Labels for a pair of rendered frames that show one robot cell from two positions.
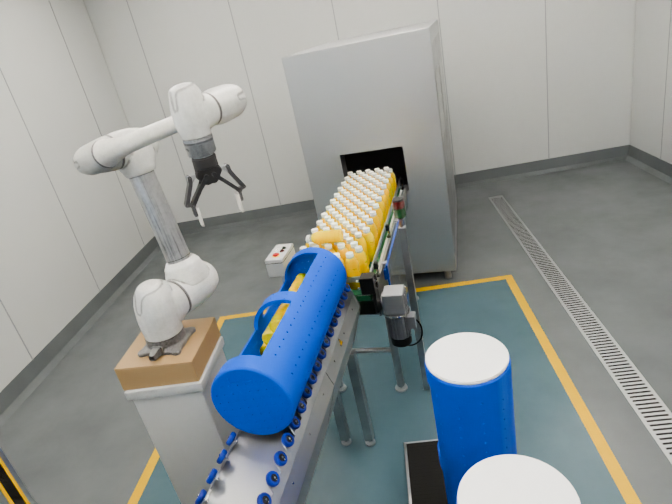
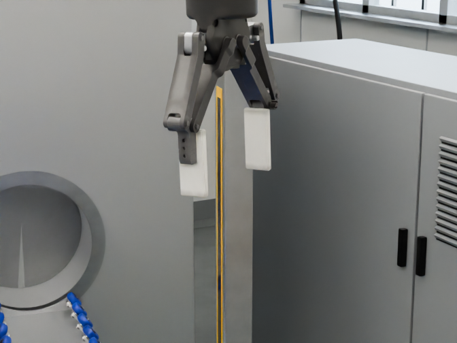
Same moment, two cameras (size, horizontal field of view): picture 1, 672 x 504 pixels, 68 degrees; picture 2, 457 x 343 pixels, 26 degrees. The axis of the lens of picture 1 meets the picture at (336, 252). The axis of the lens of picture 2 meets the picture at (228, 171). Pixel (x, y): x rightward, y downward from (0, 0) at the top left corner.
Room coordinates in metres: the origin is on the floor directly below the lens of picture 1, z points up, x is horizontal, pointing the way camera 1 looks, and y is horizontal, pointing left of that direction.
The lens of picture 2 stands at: (2.40, -0.27, 1.91)
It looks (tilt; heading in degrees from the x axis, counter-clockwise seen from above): 14 degrees down; 144
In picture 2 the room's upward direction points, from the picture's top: straight up
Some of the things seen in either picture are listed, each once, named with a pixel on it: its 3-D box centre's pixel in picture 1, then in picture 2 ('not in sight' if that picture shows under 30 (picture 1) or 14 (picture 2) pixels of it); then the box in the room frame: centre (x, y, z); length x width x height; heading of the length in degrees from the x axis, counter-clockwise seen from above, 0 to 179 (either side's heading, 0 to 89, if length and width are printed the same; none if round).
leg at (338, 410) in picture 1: (335, 399); not in sight; (2.16, 0.17, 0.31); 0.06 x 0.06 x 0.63; 72
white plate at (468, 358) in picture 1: (466, 356); not in sight; (1.37, -0.36, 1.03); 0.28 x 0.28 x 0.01
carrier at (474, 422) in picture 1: (476, 452); not in sight; (1.37, -0.36, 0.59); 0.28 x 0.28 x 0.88
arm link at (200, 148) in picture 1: (200, 146); not in sight; (1.55, 0.34, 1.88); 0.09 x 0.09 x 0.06
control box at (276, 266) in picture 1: (281, 259); not in sight; (2.48, 0.30, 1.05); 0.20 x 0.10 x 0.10; 162
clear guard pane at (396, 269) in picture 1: (400, 271); not in sight; (2.72, -0.36, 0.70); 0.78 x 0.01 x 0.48; 162
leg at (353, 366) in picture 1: (360, 399); not in sight; (2.12, 0.04, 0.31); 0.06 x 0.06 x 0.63; 72
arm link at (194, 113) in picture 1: (192, 109); not in sight; (1.56, 0.33, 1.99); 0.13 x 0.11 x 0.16; 146
